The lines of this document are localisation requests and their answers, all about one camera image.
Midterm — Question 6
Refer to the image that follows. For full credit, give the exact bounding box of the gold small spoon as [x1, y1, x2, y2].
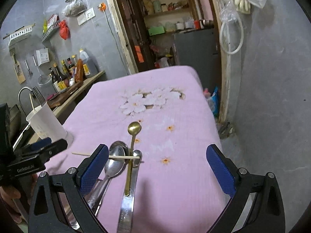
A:
[124, 122, 142, 196]

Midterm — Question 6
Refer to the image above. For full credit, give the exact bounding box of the silver fork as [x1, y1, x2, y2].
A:
[32, 87, 46, 106]

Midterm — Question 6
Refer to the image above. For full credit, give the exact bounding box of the left hand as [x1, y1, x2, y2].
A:
[1, 186, 22, 224]

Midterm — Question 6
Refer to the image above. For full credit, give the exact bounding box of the white plastic utensil holder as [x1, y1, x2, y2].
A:
[26, 103, 67, 142]

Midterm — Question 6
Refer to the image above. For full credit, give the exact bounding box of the wooden cutting board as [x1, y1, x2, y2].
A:
[47, 82, 83, 109]

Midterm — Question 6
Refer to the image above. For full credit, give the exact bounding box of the chrome sink faucet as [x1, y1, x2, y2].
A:
[17, 86, 32, 110]

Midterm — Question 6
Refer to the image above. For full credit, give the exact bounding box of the dark soy sauce bottle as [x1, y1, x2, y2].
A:
[50, 68, 61, 92]

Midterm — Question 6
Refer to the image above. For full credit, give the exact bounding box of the large oil jug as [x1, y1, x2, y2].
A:
[79, 49, 98, 78]

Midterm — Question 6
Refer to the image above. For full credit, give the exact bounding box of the red plastic bag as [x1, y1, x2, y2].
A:
[59, 20, 70, 40]

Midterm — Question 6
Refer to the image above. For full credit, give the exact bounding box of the pink floral table cloth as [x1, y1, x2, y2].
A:
[46, 66, 225, 232]

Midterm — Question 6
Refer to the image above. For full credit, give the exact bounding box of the hanging clear food bag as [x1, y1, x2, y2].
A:
[62, 0, 86, 17]

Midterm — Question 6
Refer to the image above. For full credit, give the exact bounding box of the grey small refrigerator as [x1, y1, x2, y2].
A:
[174, 29, 221, 93]

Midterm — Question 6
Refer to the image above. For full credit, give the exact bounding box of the wooden storage shelf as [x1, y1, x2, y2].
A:
[139, 0, 202, 36]

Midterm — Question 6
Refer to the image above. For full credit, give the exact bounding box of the hanging wire strainer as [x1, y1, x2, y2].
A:
[32, 55, 52, 87]

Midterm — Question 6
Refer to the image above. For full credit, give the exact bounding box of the white wall basket rack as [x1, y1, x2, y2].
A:
[3, 23, 35, 47]

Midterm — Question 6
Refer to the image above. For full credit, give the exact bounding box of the metal wall spice shelf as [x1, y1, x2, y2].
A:
[41, 20, 60, 43]

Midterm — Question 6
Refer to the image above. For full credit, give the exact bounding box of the white wall socket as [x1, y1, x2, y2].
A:
[77, 8, 95, 26]

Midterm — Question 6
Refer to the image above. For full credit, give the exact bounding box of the orange wall hook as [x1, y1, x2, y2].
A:
[98, 2, 107, 12]

